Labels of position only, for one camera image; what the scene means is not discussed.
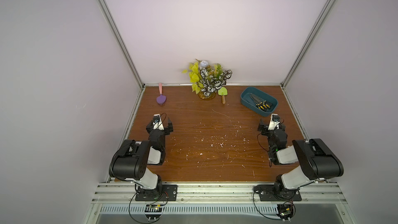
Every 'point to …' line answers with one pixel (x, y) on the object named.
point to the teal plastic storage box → (258, 101)
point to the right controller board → (285, 211)
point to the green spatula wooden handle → (223, 92)
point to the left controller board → (153, 212)
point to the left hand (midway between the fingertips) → (162, 118)
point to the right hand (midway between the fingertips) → (272, 117)
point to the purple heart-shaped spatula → (161, 98)
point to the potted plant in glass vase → (207, 79)
